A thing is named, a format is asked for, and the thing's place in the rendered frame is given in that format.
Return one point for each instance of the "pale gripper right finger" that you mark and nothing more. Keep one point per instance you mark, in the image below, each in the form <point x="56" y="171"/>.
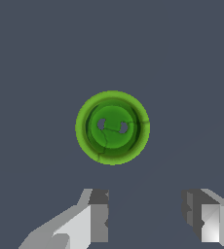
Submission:
<point x="211" y="223"/>

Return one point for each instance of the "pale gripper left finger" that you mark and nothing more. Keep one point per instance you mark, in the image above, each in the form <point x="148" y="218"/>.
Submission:
<point x="84" y="223"/>

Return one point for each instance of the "green round cup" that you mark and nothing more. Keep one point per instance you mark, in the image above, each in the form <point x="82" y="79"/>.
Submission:
<point x="112" y="142"/>

